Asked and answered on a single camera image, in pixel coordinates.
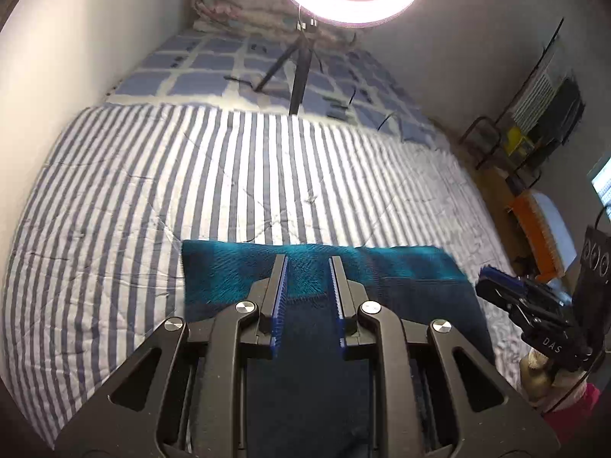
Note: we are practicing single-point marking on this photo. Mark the window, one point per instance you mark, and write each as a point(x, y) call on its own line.
point(602, 186)

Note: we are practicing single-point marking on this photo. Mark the yellow box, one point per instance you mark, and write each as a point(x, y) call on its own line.
point(518, 140)

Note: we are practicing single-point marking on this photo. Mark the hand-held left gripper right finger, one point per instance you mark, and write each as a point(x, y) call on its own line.
point(340, 324)

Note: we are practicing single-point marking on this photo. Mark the striped hanging towel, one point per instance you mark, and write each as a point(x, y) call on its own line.
point(537, 90)

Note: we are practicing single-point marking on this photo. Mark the black tripod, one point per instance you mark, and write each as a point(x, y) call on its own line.
point(300, 81)

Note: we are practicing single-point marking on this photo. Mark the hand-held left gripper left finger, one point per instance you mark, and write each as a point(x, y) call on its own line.
point(279, 315)

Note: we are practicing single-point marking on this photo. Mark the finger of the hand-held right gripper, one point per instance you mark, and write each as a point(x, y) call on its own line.
point(501, 298)
point(496, 275)

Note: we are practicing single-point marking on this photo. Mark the grey striped blanket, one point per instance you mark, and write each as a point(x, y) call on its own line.
point(191, 176)

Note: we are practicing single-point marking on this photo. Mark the dark hanging clothes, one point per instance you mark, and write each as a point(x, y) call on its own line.
point(561, 109)

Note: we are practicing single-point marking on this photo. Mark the person's right hand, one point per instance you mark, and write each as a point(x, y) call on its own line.
point(532, 377)

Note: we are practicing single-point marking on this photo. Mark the blue checkered bed sheet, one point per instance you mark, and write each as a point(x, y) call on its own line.
point(200, 64)

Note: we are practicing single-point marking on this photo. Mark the orange covered stool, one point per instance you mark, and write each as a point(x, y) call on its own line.
point(534, 229)

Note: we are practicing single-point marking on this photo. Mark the teal plaid fleece jacket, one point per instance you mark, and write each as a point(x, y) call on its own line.
point(405, 272)

